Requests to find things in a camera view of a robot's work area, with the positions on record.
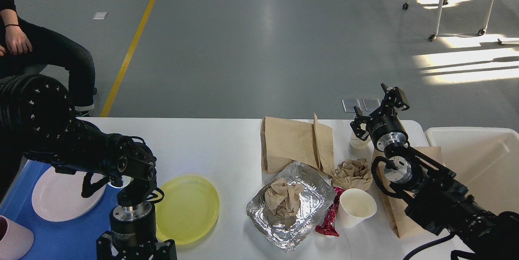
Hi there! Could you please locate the pink cup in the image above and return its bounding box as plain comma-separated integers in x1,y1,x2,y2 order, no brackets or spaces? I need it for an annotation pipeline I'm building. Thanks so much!
0,215,34,260

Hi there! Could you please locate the small white cup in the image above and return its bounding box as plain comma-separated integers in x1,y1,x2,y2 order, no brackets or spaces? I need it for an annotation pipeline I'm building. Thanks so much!
349,132,371,150

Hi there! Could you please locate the aluminium foil tray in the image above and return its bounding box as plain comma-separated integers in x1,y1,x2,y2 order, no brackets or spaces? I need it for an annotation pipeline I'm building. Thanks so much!
246,162,336,252

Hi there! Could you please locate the blue plastic tray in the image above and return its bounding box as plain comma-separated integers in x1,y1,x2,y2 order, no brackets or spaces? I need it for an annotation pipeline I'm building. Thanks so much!
1,161,119,260

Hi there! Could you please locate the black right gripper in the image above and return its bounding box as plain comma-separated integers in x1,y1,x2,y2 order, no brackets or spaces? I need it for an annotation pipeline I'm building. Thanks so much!
350,83,410,152

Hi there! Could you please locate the red snack wrapper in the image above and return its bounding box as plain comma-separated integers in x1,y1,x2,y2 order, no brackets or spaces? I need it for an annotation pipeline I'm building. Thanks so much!
315,187,345,238

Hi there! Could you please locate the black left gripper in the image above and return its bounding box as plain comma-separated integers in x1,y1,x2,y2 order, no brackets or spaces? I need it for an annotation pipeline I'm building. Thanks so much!
96,202,178,260

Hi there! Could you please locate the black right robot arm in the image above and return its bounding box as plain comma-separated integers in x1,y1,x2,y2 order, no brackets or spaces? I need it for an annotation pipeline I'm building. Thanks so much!
350,83,519,260

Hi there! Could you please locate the white plastic bin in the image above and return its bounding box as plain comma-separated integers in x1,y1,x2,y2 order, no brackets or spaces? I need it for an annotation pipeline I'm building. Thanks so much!
425,127,519,214

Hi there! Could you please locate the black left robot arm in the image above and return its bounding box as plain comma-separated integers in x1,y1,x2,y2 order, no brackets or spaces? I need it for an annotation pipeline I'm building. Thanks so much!
0,74,177,260

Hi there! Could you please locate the brown paper bag under arm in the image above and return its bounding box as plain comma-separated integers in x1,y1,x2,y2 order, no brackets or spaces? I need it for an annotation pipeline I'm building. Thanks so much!
379,146,444,239

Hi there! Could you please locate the seated person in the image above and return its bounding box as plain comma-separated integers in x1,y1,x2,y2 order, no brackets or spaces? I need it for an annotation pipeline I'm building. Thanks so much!
0,0,96,116

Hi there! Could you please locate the yellow plastic plate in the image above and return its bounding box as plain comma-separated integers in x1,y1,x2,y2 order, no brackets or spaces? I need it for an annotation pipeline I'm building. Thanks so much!
155,174,219,245

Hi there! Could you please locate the crumpled brown paper in tray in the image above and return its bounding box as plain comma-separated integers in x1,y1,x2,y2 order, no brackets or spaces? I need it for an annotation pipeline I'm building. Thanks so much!
264,177,304,218

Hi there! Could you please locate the pink plate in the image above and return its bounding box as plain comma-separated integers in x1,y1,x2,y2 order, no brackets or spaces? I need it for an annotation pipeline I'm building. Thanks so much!
32,168,106,222

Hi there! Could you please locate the white paper cup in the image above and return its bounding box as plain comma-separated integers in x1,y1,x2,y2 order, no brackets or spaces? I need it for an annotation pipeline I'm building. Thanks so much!
337,188,377,228

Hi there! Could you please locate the person's hand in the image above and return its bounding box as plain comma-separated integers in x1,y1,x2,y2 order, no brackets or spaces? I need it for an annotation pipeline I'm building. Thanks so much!
5,26,33,55

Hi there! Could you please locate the crumpled brown paper ball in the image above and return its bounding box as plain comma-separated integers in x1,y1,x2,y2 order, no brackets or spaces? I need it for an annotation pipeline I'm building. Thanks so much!
331,158,373,191

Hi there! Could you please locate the flat brown paper bag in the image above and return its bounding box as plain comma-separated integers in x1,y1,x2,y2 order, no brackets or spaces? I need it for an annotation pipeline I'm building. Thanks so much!
261,115,335,177

